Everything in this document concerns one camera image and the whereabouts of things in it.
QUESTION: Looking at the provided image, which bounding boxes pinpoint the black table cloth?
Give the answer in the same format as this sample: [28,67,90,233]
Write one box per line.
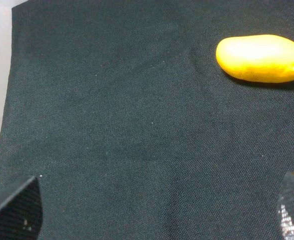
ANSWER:
[0,0,294,240]

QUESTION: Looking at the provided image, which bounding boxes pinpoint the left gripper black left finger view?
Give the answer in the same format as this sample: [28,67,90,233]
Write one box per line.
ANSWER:
[0,176,43,240]

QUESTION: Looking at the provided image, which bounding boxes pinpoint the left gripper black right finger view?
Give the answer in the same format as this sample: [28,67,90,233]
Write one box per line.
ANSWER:
[277,171,294,240]

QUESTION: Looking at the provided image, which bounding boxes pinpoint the yellow mango toy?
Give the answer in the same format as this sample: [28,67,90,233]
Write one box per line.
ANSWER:
[216,34,294,84]

